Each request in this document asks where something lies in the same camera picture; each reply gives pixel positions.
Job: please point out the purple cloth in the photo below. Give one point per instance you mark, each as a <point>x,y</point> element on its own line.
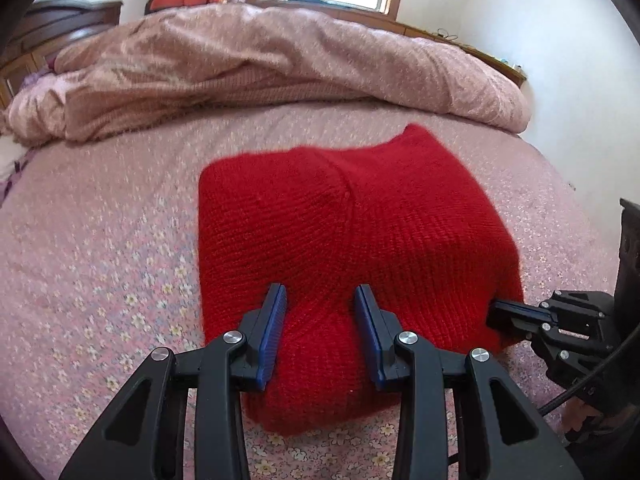
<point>37,80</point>

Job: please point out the pink floral quilt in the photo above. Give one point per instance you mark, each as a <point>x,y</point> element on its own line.
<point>250,55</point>

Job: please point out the wooden window cabinet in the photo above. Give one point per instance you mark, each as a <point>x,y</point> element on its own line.
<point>465,44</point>

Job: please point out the red knitted sweater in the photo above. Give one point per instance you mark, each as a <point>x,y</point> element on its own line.
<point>350,235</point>

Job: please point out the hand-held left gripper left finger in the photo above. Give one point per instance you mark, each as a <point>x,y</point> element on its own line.
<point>272,340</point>

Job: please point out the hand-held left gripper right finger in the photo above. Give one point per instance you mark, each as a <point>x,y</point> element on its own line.
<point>367,340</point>

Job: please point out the pink floral bed sheet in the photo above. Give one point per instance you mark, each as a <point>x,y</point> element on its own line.
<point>100,260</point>

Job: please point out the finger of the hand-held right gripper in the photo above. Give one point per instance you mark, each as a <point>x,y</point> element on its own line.
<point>510,324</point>
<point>520,307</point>

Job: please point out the person's right hand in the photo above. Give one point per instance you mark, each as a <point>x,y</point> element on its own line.
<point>580,417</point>

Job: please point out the brown wooden headboard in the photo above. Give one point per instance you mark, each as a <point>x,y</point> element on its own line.
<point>65,15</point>

